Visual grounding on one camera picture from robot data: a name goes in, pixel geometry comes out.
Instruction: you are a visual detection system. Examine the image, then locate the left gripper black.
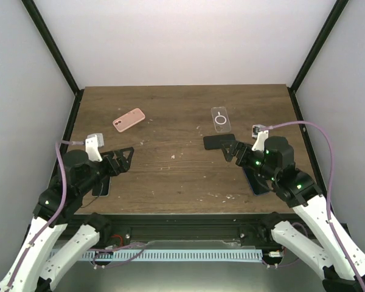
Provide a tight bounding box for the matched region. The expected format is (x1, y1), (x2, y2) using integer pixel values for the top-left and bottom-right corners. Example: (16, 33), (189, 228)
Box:
(78, 147), (136, 196)

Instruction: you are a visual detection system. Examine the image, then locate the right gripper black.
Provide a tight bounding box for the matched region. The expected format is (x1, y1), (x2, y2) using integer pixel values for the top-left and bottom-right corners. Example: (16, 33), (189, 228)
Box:
(220, 141), (278, 181)

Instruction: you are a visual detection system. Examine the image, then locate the black phone case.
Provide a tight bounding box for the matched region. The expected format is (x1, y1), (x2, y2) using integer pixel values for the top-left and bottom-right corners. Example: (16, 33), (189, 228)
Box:
(203, 134), (235, 150)

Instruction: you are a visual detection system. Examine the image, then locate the clear magsafe phone case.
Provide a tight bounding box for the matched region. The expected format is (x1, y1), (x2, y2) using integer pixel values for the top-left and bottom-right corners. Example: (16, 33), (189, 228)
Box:
(210, 106), (231, 133)

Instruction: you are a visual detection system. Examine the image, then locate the black smartphone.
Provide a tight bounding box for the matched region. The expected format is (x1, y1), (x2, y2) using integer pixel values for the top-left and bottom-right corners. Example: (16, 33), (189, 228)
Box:
(91, 177), (111, 197)

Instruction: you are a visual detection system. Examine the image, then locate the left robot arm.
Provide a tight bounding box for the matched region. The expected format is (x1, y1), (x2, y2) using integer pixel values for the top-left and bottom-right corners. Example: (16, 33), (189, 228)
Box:
(0, 147), (134, 291)

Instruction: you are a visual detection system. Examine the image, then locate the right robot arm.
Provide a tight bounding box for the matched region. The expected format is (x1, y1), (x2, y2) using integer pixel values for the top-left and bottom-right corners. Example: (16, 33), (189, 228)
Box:
(221, 136), (365, 291)

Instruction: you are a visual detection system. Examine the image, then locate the pink phone case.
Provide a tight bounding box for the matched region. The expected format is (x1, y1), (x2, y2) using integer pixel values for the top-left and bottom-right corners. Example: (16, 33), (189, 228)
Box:
(113, 108), (145, 133)

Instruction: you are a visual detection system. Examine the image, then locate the blue smartphone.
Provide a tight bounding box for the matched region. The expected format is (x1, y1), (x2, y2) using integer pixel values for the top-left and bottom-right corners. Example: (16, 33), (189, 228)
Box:
(243, 168), (271, 196)

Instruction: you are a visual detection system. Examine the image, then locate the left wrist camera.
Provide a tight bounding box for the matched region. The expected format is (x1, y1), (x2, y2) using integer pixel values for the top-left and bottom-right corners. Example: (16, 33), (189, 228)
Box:
(85, 133), (104, 162)

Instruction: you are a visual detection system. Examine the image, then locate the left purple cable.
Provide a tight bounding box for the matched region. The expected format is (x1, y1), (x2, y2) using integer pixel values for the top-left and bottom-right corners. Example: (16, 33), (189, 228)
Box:
(5, 140), (88, 290)

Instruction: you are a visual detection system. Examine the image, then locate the purple cable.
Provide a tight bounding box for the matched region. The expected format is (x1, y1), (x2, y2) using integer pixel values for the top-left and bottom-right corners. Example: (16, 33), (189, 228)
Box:
(5, 140), (88, 290)
(260, 120), (365, 292)

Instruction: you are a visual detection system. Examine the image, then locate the black aluminium front rail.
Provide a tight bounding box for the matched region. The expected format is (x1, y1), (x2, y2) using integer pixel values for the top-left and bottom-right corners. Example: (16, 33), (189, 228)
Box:
(102, 214), (272, 246)

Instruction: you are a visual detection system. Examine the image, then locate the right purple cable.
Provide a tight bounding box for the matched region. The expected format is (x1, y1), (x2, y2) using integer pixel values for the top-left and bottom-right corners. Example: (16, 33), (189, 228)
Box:
(260, 120), (365, 292)

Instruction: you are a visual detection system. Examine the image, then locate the light blue cable duct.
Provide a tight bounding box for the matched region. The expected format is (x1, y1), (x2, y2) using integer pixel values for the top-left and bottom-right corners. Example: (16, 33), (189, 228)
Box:
(48, 249), (263, 262)

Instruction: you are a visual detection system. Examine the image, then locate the left black frame post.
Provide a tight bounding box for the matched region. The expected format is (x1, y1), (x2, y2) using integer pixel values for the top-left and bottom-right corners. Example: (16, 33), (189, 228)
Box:
(20, 0), (80, 94)

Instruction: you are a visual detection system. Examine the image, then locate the black frame post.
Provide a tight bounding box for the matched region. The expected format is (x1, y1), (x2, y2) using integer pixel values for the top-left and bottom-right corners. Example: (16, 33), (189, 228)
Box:
(290, 0), (350, 92)
(20, 0), (80, 94)

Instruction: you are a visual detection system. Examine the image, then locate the right black frame post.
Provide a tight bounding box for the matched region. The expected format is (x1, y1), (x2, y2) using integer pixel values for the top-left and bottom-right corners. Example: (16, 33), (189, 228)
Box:
(290, 0), (350, 92)

